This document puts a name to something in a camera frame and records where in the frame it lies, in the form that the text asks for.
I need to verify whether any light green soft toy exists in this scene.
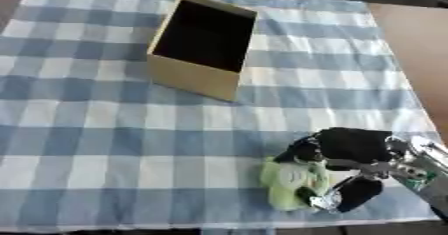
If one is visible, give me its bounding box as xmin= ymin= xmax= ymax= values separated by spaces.
xmin=259 ymin=156 xmax=336 ymax=212

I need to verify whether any tan cardboard box black inside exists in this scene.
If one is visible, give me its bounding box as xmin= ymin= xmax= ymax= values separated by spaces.
xmin=145 ymin=0 xmax=259 ymax=103

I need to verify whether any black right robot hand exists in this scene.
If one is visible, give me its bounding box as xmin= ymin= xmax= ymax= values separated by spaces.
xmin=271 ymin=127 xmax=396 ymax=214

